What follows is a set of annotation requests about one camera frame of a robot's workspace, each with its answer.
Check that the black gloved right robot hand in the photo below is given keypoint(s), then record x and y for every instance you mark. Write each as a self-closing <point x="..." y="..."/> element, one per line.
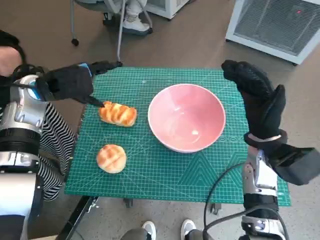
<point x="262" y="107"/>

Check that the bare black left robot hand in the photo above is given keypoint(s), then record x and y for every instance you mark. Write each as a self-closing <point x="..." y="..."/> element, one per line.
<point x="105" y="66"/>

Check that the long braided toy bread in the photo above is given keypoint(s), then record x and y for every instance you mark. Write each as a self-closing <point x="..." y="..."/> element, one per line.
<point x="120" y="115"/>

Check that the pink bowl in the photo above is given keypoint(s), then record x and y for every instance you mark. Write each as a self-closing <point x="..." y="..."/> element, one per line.
<point x="187" y="117"/>

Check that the round scored toy bread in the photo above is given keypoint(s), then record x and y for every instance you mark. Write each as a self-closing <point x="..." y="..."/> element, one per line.
<point x="111" y="158"/>

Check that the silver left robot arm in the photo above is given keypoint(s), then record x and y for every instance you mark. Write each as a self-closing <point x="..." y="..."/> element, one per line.
<point x="22" y="112"/>

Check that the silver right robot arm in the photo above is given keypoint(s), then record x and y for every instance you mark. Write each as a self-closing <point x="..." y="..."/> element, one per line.
<point x="260" y="175"/>

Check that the grey metal-legged chair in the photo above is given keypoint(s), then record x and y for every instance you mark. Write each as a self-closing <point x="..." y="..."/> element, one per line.
<point x="74" y="42"/>

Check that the seated person in light clothing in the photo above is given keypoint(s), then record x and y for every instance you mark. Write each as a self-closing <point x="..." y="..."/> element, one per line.
<point x="135" y="25"/>

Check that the white appliance with mesh grille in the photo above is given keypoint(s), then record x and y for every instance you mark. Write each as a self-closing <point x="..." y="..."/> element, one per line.
<point x="275" y="25"/>

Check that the white glass-front cabinet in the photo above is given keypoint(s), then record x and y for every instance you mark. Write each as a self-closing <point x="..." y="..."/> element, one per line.
<point x="170" y="10"/>

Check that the person in striped clothing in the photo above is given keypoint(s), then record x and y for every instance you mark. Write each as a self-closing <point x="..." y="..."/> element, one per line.
<point x="55" y="140"/>

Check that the black table caster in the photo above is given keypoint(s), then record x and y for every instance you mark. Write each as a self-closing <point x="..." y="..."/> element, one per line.
<point x="128" y="202"/>
<point x="216" y="209"/>

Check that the green cutting mat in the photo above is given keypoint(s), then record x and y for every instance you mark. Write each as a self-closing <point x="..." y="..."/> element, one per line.
<point x="150" y="175"/>

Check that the person in dark trousers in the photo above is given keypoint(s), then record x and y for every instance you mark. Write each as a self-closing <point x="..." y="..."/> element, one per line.
<point x="148" y="228"/>

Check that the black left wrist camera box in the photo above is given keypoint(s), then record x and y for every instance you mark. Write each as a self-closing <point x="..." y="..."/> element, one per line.
<point x="70" y="85"/>

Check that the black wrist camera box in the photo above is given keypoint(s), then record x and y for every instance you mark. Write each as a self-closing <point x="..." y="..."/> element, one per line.
<point x="295" y="167"/>
<point x="70" y="85"/>

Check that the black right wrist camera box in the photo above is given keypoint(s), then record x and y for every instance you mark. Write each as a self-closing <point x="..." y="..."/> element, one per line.
<point x="295" y="167"/>

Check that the black table frame bar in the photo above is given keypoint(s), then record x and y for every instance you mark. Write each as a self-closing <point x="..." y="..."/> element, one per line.
<point x="77" y="220"/>

